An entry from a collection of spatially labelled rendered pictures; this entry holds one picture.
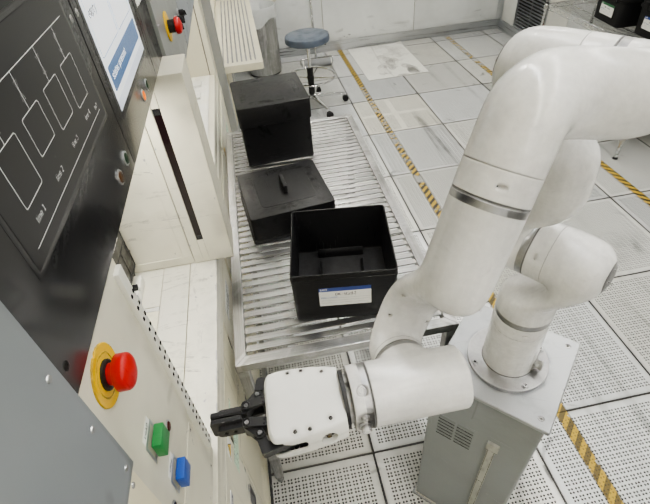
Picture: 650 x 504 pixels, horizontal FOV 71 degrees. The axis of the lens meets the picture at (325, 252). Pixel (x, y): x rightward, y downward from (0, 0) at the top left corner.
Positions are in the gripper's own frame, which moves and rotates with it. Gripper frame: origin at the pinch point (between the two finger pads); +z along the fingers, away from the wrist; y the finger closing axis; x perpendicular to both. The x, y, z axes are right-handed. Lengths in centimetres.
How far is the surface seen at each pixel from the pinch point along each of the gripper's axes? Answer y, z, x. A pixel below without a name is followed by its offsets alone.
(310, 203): 90, -21, -34
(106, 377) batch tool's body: -1.4, 8.9, 15.8
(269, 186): 104, -9, -34
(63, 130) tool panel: 15.5, 8.8, 34.6
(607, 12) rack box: 261, -246, -44
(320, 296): 50, -18, -34
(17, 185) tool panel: 3.3, 8.8, 36.0
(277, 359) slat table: 40, -4, -44
